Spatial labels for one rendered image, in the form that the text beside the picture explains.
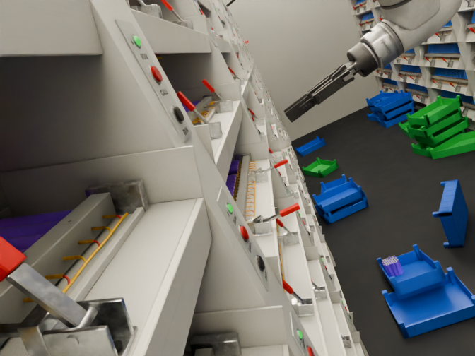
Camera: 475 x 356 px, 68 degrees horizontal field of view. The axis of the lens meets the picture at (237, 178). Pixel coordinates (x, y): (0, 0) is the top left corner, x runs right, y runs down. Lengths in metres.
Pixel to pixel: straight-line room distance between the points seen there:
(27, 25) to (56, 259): 0.14
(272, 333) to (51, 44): 0.33
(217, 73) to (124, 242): 0.78
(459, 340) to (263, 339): 1.25
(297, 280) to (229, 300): 0.44
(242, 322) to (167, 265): 0.18
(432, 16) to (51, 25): 0.79
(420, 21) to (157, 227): 0.75
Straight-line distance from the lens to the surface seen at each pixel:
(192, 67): 1.02
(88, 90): 0.33
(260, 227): 0.61
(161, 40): 0.51
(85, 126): 0.34
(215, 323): 0.41
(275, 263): 0.47
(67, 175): 0.36
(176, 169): 0.32
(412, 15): 0.89
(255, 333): 0.41
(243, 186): 0.78
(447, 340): 1.62
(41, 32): 0.25
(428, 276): 1.66
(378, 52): 0.89
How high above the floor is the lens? 1.21
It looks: 16 degrees down
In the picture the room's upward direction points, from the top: 28 degrees counter-clockwise
